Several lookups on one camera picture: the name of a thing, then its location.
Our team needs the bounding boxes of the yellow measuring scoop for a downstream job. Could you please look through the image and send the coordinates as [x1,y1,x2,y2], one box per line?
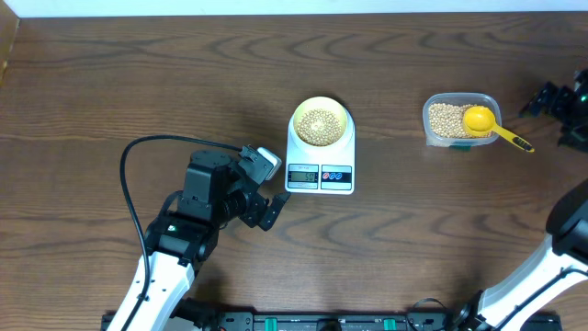
[462,106,535,153]

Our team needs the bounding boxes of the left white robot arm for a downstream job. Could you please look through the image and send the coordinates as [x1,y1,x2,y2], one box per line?
[108,146,290,330]

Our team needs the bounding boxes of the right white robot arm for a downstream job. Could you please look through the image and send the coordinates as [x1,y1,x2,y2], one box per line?
[447,69,587,330]

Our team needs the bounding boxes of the white digital kitchen scale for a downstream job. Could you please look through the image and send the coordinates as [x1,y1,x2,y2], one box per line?
[285,107,356,195]

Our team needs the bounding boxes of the soybeans in bowl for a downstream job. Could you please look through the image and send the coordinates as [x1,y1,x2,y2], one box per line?
[295,108,345,146]

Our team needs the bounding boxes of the yellow plastic bowl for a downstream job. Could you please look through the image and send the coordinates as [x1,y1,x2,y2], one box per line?
[293,97,348,147]

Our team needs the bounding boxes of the clear container of soybeans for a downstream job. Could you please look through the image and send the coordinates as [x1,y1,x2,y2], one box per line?
[423,92,502,148]

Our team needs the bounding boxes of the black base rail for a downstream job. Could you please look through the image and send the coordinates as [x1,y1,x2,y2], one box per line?
[100,312,564,331]

